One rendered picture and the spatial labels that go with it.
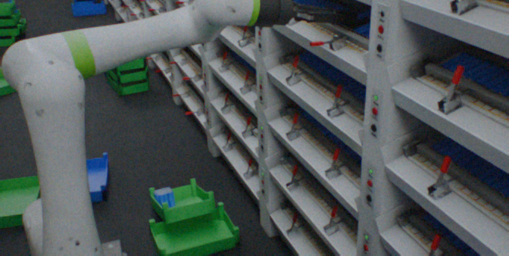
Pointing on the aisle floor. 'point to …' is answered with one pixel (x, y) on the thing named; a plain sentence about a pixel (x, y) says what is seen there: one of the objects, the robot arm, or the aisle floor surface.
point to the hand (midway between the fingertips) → (341, 16)
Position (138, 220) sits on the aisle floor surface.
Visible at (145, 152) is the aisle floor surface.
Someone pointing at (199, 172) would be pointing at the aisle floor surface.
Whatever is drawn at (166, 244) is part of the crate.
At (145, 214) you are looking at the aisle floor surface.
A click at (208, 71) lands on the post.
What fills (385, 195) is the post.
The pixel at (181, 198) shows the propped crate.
